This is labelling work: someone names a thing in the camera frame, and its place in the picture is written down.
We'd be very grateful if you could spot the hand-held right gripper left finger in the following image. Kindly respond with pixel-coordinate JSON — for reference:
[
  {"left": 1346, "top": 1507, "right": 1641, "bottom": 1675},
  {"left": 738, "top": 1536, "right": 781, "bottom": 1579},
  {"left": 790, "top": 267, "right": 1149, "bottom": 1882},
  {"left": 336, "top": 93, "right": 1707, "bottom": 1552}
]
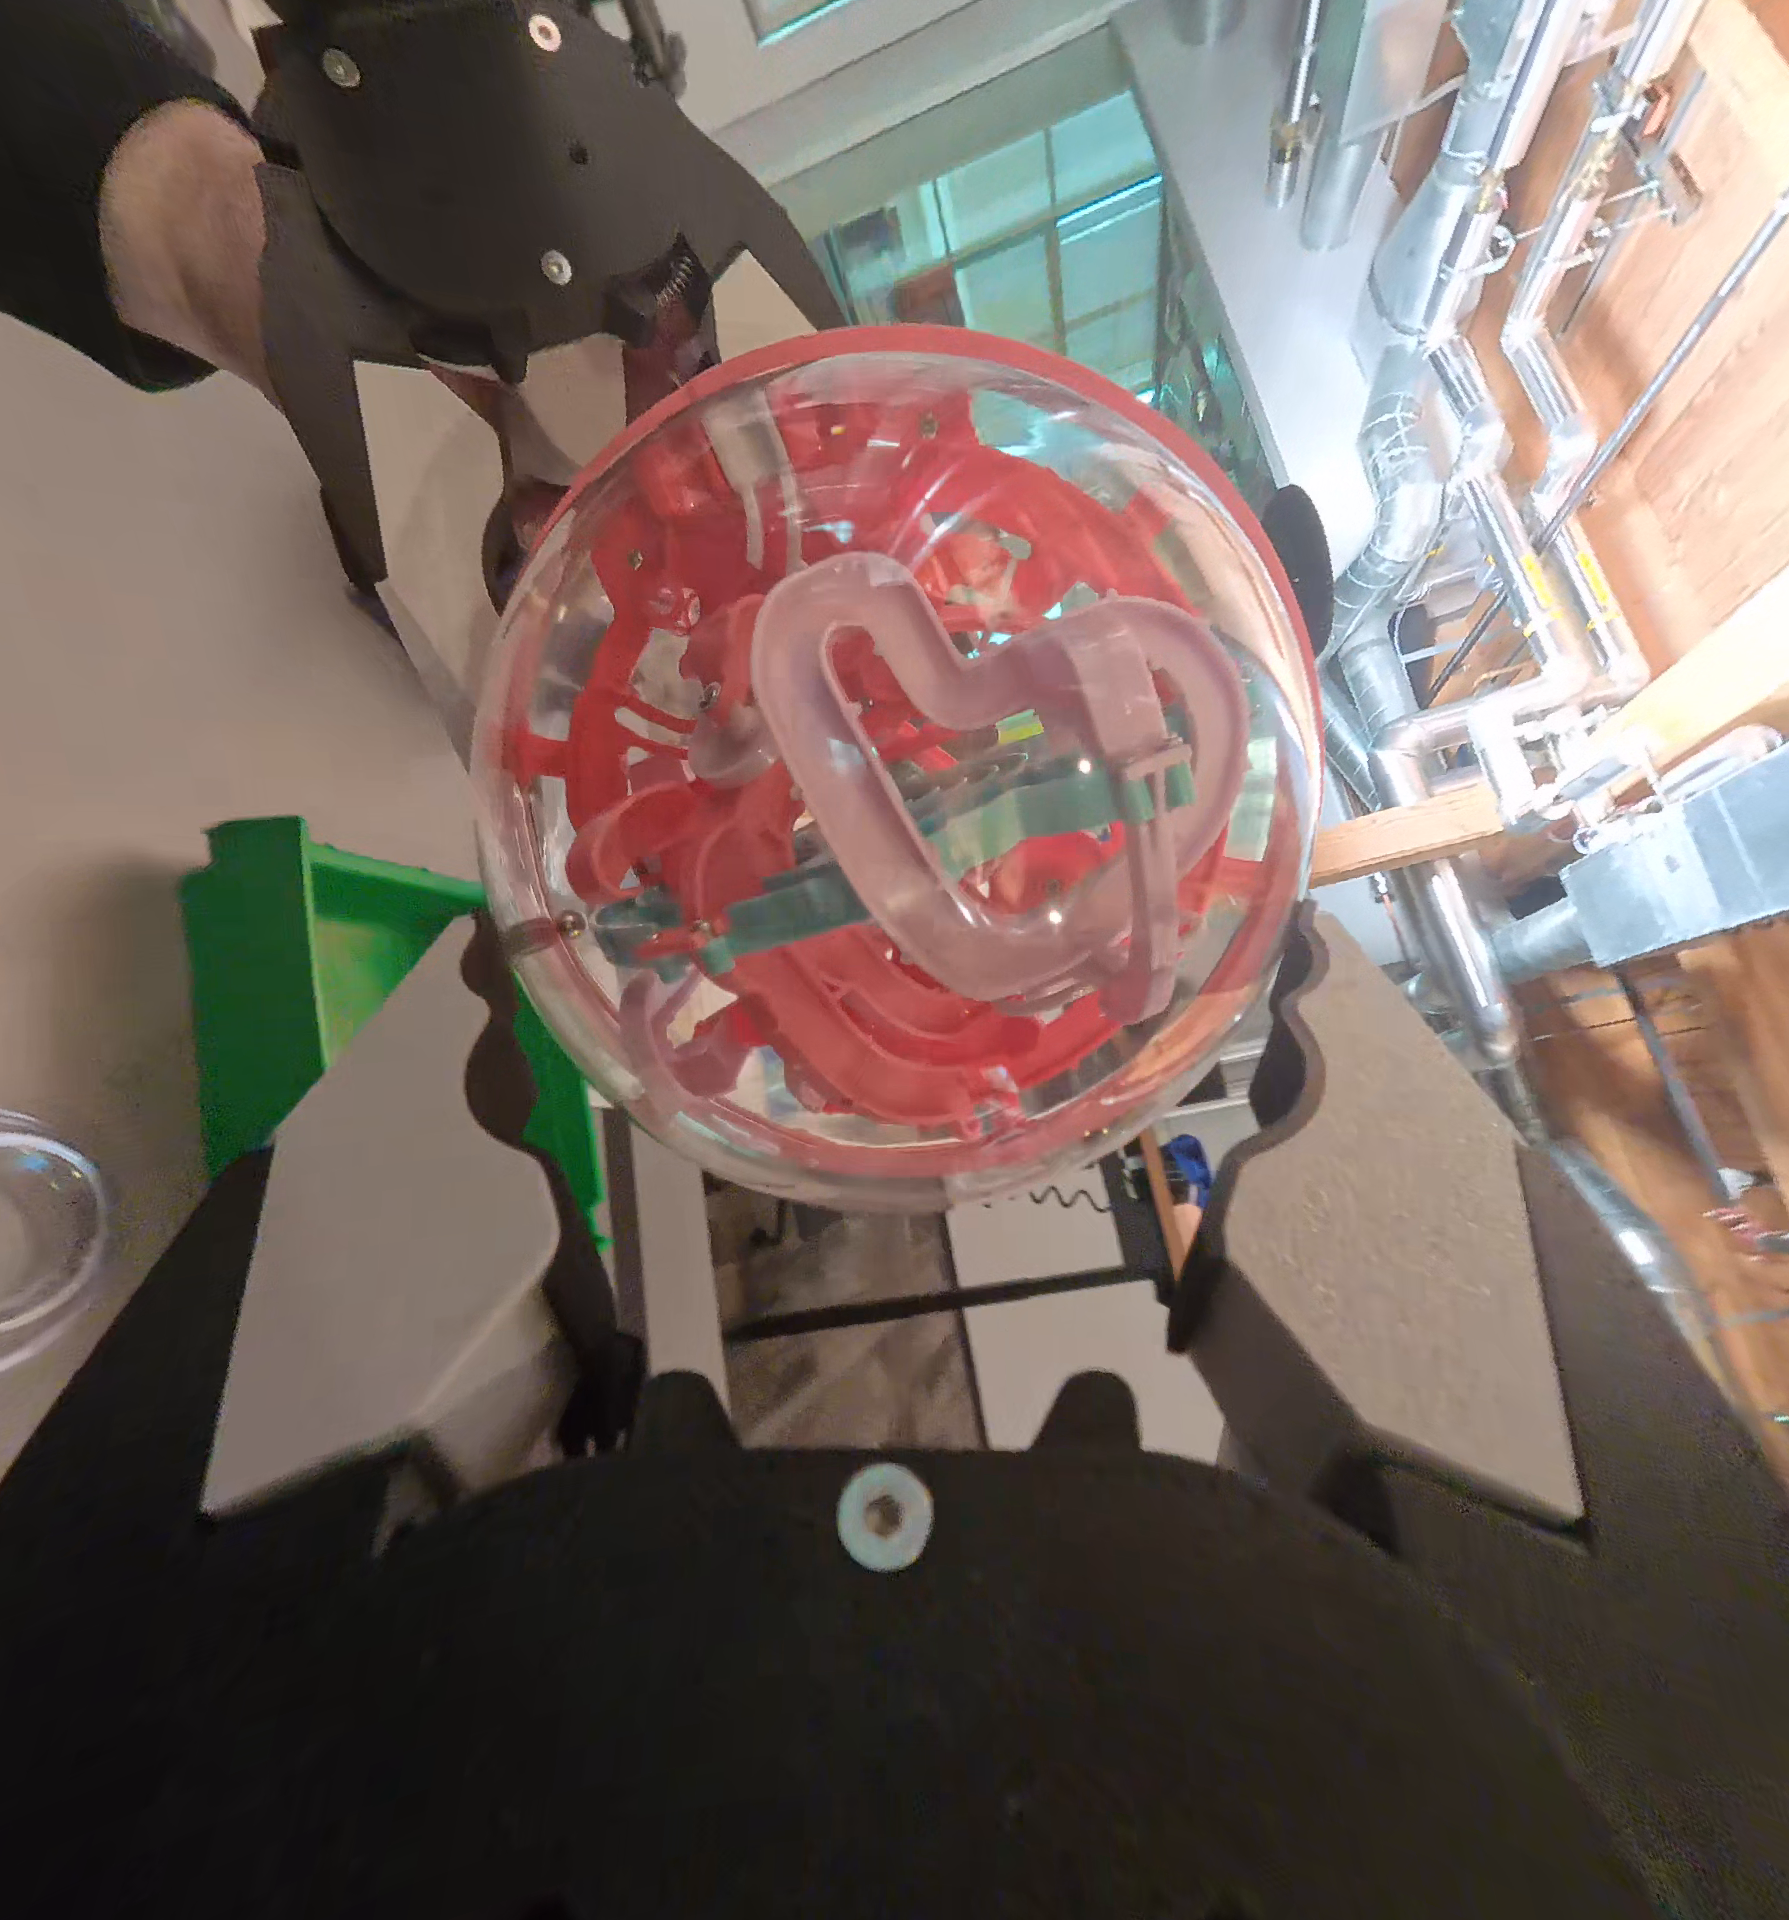
[{"left": 201, "top": 913, "right": 641, "bottom": 1516}]

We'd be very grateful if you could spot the black pole stand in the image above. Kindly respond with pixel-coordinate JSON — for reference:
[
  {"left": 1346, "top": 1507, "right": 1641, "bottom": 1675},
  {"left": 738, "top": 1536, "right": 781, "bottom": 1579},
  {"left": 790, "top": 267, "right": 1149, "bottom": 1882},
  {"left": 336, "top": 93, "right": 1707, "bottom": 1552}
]
[{"left": 1260, "top": 484, "right": 1338, "bottom": 651}]

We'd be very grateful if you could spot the clear plastic ball stand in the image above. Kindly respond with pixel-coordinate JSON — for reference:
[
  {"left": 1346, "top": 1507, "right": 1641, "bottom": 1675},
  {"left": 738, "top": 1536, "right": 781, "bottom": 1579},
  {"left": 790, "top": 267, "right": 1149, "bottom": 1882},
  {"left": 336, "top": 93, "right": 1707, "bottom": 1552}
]
[{"left": 0, "top": 1105, "right": 112, "bottom": 1394}]

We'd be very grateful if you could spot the green plastic bin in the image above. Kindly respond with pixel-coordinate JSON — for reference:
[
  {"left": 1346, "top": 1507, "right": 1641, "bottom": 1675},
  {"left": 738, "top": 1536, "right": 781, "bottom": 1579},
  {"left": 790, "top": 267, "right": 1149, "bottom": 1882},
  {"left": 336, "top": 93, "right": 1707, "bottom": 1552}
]
[{"left": 176, "top": 813, "right": 609, "bottom": 1254}]

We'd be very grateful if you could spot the person's left hand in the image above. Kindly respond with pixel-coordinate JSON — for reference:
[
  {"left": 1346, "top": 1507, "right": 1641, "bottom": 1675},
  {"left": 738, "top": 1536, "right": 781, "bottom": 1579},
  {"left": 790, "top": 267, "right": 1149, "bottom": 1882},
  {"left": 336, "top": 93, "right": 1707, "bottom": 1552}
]
[{"left": 96, "top": 111, "right": 288, "bottom": 399}]

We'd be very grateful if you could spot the silver ventilation duct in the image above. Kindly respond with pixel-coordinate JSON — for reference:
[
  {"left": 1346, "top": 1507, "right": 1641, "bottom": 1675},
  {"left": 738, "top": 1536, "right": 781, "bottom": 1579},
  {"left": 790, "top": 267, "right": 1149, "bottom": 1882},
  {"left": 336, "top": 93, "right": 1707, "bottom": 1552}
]
[{"left": 1317, "top": 337, "right": 1789, "bottom": 1072}]

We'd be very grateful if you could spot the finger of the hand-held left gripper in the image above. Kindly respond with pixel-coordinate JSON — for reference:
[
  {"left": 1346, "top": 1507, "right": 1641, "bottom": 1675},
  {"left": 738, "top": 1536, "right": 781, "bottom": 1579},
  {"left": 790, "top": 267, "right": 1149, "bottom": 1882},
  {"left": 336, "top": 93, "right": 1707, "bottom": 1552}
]
[
  {"left": 419, "top": 337, "right": 641, "bottom": 609},
  {"left": 607, "top": 275, "right": 725, "bottom": 413}
]

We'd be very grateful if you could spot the clear red maze ball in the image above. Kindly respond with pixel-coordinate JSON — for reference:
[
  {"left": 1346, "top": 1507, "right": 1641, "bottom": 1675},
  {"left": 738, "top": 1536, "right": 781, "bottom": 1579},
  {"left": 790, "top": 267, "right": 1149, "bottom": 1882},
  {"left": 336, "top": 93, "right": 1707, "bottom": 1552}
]
[{"left": 472, "top": 322, "right": 1322, "bottom": 1214}]

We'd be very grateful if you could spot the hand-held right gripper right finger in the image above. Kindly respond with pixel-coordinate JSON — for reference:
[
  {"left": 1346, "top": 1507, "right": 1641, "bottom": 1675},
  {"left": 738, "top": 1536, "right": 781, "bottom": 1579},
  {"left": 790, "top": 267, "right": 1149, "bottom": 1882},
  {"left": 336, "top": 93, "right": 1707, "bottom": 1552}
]
[{"left": 1166, "top": 906, "right": 1595, "bottom": 1532}]

